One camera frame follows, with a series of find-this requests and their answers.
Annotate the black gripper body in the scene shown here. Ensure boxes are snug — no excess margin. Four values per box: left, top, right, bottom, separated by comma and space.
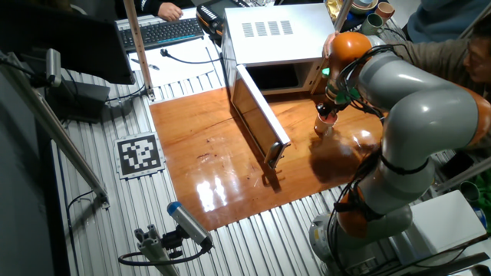
316, 95, 341, 116

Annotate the beige cup pink inside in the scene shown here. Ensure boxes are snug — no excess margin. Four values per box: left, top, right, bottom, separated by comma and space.
313, 110, 339, 136

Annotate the silver microwave oven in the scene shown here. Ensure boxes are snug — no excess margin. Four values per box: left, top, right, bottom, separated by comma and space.
220, 2, 337, 169

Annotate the dark sleeved forearm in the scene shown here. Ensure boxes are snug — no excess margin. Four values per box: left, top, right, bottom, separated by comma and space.
114, 0, 170, 17

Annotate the olive sleeved forearm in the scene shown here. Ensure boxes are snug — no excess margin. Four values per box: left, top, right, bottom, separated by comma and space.
390, 38, 473, 80

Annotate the bare human hand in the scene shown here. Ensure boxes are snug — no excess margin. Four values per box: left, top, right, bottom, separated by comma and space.
322, 31, 341, 59

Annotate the hand with dark sleeve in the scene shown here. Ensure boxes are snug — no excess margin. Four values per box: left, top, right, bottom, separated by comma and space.
157, 2, 183, 22

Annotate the dark green cup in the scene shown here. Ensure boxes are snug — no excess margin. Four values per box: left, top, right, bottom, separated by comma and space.
359, 13, 385, 37

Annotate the yellow bag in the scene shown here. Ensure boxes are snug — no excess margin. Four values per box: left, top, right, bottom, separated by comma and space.
325, 0, 344, 22

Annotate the stack of pale bowls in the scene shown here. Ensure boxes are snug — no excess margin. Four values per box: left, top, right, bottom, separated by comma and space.
351, 0, 380, 15

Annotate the orange wooden board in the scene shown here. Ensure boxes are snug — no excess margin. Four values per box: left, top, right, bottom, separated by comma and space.
149, 82, 388, 232

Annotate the black phone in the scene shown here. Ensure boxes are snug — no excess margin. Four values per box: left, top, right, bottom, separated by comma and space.
440, 151, 476, 179

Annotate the white paper sheet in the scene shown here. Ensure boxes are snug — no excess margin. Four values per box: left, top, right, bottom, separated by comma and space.
128, 36, 227, 88

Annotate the grey aluminium strut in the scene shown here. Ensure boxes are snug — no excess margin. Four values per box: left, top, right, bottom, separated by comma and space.
435, 156, 491, 194

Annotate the person in blue shirt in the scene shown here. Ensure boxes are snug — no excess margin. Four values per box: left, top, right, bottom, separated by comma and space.
406, 0, 491, 44

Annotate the black orange teach pendant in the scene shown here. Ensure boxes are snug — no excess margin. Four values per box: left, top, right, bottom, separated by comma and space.
195, 0, 251, 38

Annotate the white box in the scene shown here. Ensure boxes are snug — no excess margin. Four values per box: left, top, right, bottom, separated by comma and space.
406, 189, 488, 256

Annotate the person in dark coat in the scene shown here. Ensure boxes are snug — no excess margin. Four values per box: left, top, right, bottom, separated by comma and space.
458, 18, 491, 154

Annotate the slanted wooden strut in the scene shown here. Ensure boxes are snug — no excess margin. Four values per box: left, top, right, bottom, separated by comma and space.
458, 11, 491, 40

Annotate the green cloth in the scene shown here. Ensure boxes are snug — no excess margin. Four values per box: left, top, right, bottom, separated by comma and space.
470, 174, 491, 233

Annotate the blue plastic object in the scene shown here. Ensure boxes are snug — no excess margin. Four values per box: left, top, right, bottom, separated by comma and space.
474, 206, 488, 230

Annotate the black computer keyboard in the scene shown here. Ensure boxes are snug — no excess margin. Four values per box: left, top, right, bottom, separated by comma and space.
114, 15, 206, 54

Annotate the dark pen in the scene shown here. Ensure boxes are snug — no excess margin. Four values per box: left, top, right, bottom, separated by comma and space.
130, 57, 161, 71

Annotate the black white marker plate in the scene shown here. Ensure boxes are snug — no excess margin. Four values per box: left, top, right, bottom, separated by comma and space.
114, 131, 166, 180

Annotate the short aluminium profile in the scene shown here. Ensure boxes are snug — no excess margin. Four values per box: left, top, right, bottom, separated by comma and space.
133, 224, 181, 276

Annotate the black box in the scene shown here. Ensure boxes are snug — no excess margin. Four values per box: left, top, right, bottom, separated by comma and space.
45, 78, 112, 124

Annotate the black monitor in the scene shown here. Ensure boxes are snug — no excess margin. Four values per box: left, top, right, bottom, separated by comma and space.
0, 2, 136, 86

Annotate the slanted aluminium strut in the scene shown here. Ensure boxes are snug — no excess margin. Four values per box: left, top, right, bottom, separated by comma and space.
0, 51, 111, 210

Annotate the grey webcam device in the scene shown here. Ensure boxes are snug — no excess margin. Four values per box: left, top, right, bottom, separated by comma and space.
44, 48, 63, 88

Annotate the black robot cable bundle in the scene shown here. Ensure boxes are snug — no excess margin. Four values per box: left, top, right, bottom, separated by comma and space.
325, 44, 417, 276

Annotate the slim grey post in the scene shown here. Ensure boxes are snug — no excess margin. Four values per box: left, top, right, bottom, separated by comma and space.
331, 0, 354, 32

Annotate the black power plug cable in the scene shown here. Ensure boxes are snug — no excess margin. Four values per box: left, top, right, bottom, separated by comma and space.
160, 48, 223, 67

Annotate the silver camera blue cap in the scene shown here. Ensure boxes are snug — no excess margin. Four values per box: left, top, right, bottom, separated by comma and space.
166, 201, 214, 248

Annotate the black camera clamp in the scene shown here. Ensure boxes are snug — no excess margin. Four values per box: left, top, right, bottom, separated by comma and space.
160, 225, 186, 260

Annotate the wooden upright post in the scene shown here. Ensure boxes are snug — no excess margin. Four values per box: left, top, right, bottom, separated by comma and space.
123, 0, 157, 101

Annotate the black camera cable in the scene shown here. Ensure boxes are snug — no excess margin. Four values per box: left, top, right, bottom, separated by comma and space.
117, 243, 213, 268

